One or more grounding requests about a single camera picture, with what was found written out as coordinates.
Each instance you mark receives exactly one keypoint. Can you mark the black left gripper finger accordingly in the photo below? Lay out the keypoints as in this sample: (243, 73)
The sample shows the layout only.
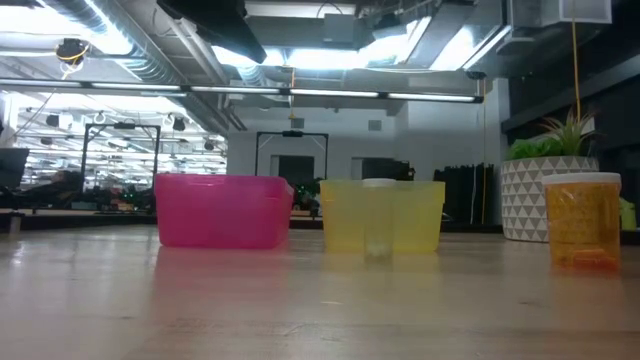
(215, 25)

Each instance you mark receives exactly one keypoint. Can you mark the wide orange pill bottle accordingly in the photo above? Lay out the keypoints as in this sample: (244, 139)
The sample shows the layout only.
(582, 220)

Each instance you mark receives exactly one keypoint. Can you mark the black background robot arm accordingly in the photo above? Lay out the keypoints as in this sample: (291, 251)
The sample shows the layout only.
(117, 197)

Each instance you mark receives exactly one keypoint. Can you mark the red plastic bin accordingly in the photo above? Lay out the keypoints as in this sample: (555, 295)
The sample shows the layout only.
(222, 212)

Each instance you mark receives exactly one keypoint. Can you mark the yellow plastic bin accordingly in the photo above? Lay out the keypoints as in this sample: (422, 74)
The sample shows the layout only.
(420, 215)

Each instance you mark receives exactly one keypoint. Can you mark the LED strip light bar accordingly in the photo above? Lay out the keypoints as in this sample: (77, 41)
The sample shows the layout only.
(235, 90)

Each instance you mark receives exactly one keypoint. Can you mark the round black ceiling device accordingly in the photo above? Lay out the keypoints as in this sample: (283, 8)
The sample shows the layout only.
(72, 50)

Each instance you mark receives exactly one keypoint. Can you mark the black robot with green lights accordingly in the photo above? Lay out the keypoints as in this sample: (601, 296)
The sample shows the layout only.
(306, 195)

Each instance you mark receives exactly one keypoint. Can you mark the dark monitor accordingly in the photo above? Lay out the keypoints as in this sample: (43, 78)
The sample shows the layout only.
(12, 167)

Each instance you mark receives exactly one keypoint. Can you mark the black panel stack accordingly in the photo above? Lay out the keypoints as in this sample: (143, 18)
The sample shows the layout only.
(462, 195)

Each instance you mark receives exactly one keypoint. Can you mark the green leafy plant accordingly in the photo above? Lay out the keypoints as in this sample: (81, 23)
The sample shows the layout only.
(532, 149)

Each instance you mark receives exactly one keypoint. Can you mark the white triangle pattern pot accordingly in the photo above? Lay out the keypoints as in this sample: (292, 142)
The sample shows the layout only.
(522, 200)

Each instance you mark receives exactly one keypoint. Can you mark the spiky green plant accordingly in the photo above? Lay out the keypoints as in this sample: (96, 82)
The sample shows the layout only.
(570, 135)

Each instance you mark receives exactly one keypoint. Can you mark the light green object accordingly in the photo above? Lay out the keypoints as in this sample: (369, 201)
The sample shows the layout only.
(628, 215)

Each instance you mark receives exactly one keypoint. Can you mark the small black gantry frame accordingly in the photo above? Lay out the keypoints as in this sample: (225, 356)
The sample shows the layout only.
(292, 133)

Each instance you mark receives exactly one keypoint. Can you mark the large black gantry frame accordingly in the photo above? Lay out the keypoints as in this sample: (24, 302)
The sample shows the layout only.
(124, 125)

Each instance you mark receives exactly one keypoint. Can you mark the grey wall vent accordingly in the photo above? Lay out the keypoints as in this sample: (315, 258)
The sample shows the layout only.
(375, 125)

